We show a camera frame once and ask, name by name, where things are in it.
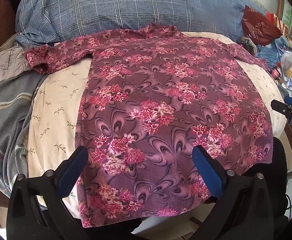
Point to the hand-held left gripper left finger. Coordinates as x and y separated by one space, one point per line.
72 166

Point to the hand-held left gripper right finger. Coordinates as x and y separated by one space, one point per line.
207 170

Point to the pink floral shirt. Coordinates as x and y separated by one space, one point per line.
161 92

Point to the small red box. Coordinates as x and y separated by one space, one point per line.
276 73

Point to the blue cloth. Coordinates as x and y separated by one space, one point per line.
273 51

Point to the cream leaf-print bed sheet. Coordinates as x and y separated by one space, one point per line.
58 105

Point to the grey plaid blanket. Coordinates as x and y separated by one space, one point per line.
8 120

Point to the red plastic bag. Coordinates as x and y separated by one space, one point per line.
260 26

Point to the khaki garment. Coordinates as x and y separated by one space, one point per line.
5 60

